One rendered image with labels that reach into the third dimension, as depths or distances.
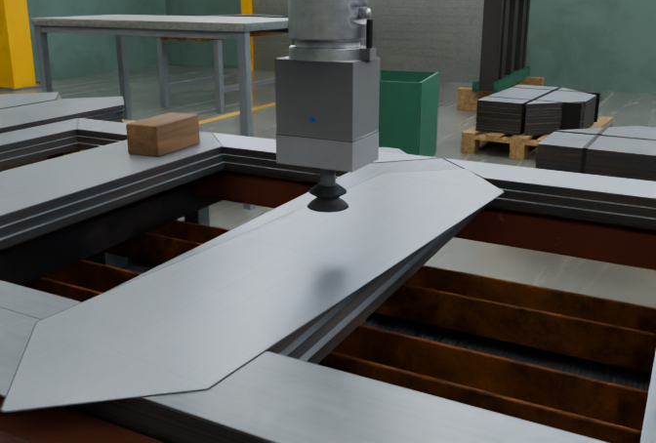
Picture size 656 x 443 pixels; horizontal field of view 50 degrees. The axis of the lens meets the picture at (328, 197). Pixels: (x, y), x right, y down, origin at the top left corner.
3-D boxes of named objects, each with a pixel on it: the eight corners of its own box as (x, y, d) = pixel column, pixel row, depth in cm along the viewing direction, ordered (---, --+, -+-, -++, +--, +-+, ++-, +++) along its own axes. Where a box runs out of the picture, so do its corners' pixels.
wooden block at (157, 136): (171, 140, 124) (169, 111, 122) (200, 142, 122) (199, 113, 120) (127, 154, 113) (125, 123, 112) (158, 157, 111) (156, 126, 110)
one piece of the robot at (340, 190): (353, 181, 73) (352, 200, 74) (319, 177, 75) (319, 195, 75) (336, 190, 70) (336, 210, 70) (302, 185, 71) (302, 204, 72)
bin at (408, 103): (371, 150, 508) (373, 69, 492) (435, 155, 494) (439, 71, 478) (346, 170, 452) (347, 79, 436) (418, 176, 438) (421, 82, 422)
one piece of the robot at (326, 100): (397, 18, 71) (393, 176, 75) (318, 16, 75) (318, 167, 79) (356, 20, 62) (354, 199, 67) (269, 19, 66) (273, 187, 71)
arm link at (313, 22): (311, -4, 72) (386, -3, 68) (311, 43, 73) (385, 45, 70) (272, -3, 66) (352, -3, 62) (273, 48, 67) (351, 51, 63)
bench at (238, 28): (49, 176, 438) (31, 18, 411) (130, 154, 497) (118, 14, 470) (250, 210, 369) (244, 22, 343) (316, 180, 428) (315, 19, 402)
